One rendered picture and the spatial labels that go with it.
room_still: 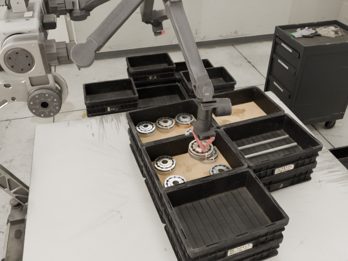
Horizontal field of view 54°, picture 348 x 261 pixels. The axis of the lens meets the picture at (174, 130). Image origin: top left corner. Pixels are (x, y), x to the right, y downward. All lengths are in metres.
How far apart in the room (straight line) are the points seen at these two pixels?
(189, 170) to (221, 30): 3.47
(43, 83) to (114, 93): 1.34
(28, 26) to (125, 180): 0.87
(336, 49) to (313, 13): 2.55
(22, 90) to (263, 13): 3.92
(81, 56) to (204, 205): 0.77
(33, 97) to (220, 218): 0.93
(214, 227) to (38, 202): 0.84
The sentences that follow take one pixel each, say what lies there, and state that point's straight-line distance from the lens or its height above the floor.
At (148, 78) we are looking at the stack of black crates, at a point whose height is 0.50.
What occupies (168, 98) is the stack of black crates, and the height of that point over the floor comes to 0.38.
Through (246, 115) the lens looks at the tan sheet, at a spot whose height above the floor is 0.83.
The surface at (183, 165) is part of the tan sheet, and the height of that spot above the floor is 0.83.
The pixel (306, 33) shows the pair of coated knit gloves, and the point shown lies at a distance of 3.10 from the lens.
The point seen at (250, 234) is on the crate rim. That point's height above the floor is 0.93.
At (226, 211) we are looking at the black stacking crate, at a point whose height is 0.83.
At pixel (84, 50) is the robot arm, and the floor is 1.47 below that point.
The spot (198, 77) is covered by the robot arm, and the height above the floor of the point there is 1.34.
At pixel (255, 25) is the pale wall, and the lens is 5.07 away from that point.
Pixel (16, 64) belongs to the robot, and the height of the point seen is 1.44.
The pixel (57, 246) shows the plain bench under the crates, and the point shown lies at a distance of 1.57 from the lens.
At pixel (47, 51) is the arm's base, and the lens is 1.22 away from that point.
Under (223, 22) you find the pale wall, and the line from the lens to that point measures 4.85.
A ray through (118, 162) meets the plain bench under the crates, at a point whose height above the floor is 0.70.
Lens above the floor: 1.94
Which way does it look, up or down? 37 degrees down
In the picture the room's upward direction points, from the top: straight up
